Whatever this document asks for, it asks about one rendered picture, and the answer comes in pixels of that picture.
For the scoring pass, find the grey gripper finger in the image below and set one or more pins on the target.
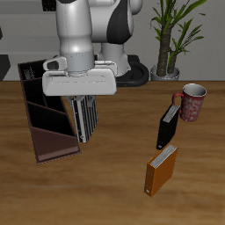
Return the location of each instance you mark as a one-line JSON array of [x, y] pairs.
[[91, 100], [69, 98]]

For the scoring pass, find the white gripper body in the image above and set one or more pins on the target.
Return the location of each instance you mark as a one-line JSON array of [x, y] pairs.
[[79, 83]]

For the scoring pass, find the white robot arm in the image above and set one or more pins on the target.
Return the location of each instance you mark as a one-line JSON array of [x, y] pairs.
[[74, 32]]

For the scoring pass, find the black and white striped book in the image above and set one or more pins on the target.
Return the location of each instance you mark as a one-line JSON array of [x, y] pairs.
[[85, 123]]

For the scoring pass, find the dark brown desk caddy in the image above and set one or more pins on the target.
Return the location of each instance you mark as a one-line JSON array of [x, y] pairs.
[[49, 126]]

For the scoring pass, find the orange book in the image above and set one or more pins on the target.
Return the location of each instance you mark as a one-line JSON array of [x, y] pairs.
[[161, 172]]

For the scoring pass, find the green pot plant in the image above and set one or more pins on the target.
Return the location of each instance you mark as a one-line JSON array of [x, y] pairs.
[[165, 47]]

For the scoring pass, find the red patterned mug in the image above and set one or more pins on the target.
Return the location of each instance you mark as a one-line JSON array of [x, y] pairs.
[[192, 105]]

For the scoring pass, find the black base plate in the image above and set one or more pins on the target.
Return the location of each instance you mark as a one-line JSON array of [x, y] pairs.
[[137, 74]]

